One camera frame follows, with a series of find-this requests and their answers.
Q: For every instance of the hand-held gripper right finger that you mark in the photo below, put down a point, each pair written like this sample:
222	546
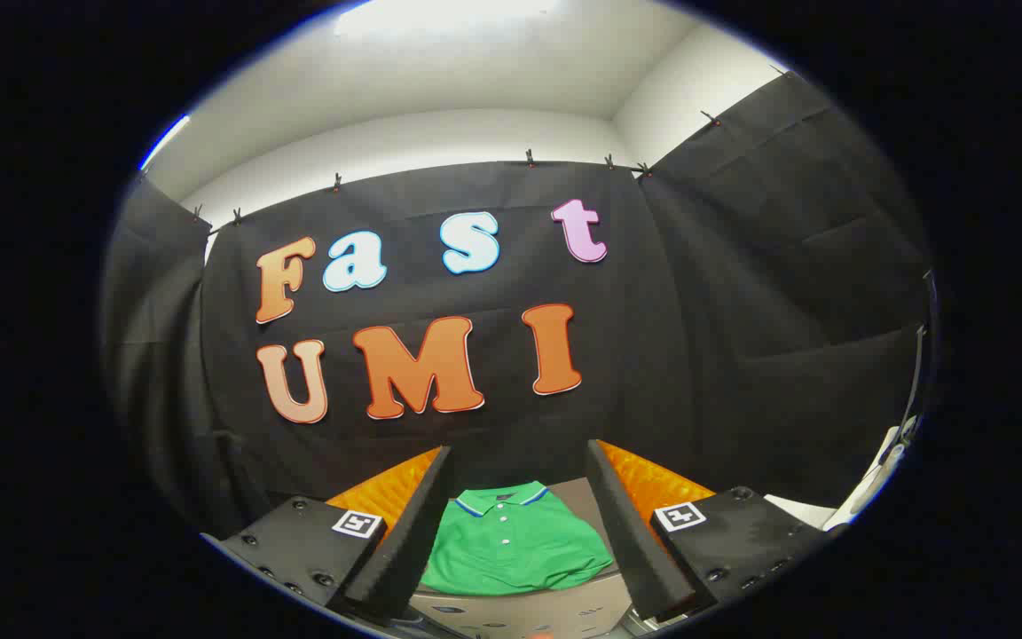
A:
631	541

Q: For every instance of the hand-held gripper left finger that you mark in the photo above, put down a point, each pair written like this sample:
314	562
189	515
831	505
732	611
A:
404	541

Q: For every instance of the green polo shirt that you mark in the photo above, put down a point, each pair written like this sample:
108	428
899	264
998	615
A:
520	550

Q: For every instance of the black backdrop cloth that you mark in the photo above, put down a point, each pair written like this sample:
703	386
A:
653	355

